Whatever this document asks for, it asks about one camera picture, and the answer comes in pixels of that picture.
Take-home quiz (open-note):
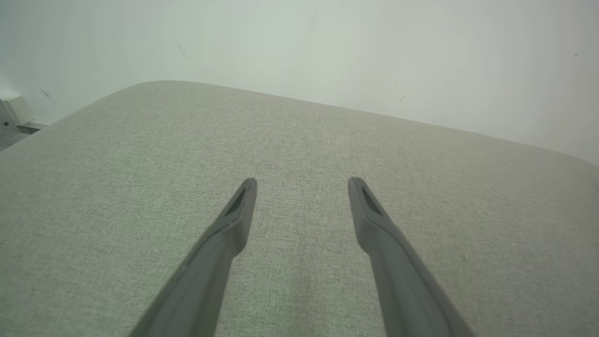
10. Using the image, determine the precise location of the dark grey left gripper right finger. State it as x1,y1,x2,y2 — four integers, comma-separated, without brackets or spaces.
347,176,474,337

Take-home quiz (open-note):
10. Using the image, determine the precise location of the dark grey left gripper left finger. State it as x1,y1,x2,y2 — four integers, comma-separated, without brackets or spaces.
130,177,258,337

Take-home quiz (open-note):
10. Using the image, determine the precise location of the white plastic box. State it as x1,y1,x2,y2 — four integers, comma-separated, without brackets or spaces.
0,95,35,128

